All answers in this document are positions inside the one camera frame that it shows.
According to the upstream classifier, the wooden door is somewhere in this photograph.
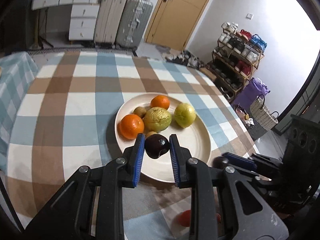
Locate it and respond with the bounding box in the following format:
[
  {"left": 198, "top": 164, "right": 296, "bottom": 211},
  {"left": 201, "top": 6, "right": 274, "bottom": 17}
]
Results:
[{"left": 145, "top": 0, "right": 209, "bottom": 50}]

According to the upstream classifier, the small side table cloth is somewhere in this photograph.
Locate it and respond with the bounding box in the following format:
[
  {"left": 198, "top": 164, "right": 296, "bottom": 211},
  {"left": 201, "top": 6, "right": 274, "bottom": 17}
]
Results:
[{"left": 0, "top": 52, "right": 39, "bottom": 172}]

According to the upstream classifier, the large orange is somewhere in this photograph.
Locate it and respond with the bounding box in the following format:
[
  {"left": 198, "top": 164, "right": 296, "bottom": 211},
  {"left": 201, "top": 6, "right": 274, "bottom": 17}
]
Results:
[{"left": 118, "top": 114, "right": 144, "bottom": 140}]

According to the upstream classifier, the green bumpy citrus fruit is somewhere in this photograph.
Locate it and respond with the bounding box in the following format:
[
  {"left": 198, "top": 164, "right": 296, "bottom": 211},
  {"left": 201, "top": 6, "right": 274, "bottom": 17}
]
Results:
[{"left": 143, "top": 107, "right": 172, "bottom": 132}]

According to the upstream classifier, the wooden shoe rack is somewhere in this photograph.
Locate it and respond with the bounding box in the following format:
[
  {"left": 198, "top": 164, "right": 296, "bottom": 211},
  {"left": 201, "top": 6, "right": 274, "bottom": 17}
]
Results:
[{"left": 208, "top": 22, "right": 267, "bottom": 102}]

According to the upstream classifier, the checkered tablecloth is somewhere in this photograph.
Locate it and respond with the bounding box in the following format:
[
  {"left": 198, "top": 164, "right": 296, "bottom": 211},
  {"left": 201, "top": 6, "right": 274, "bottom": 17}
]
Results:
[{"left": 7, "top": 52, "right": 258, "bottom": 226}]

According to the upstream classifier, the silver grey suitcase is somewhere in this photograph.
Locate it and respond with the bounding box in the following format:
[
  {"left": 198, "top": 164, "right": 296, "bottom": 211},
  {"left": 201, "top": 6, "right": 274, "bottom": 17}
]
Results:
[{"left": 116, "top": 0, "right": 153, "bottom": 50}]

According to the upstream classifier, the white drawer desk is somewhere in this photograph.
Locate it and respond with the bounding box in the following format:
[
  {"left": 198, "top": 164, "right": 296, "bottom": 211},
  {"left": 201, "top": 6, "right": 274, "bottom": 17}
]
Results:
[{"left": 31, "top": 0, "right": 100, "bottom": 41}]

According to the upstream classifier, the small orange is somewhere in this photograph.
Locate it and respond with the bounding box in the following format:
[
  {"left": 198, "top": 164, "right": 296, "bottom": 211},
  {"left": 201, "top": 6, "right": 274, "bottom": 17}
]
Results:
[{"left": 150, "top": 95, "right": 170, "bottom": 110}]

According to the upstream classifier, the brown kiwi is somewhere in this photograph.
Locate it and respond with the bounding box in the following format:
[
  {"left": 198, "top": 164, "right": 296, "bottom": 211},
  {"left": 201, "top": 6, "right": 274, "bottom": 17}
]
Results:
[
  {"left": 133, "top": 106, "right": 146, "bottom": 119},
  {"left": 145, "top": 131, "right": 157, "bottom": 138}
]

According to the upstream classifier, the woven basket bag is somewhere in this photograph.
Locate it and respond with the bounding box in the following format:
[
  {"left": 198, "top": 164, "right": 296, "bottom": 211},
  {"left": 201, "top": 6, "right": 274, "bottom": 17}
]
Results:
[{"left": 249, "top": 94, "right": 279, "bottom": 131}]

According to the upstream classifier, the yellow green pear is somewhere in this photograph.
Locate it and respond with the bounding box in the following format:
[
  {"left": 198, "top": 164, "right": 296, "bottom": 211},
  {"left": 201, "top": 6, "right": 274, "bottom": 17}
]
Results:
[{"left": 174, "top": 103, "right": 196, "bottom": 128}]

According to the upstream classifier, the beige suitcase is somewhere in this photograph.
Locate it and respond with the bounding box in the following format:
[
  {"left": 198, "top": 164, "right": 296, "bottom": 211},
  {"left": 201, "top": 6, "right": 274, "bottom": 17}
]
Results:
[{"left": 94, "top": 0, "right": 126, "bottom": 43}]

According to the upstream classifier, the purple bag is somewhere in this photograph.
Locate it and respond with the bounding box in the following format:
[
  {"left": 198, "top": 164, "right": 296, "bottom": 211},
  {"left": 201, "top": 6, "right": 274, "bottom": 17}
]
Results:
[{"left": 231, "top": 77, "right": 270, "bottom": 111}]

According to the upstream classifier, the dark plum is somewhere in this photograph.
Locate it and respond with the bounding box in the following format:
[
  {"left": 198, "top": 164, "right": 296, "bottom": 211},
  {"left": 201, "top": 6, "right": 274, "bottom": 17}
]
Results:
[
  {"left": 144, "top": 134, "right": 170, "bottom": 159},
  {"left": 212, "top": 156, "right": 229, "bottom": 170}
]

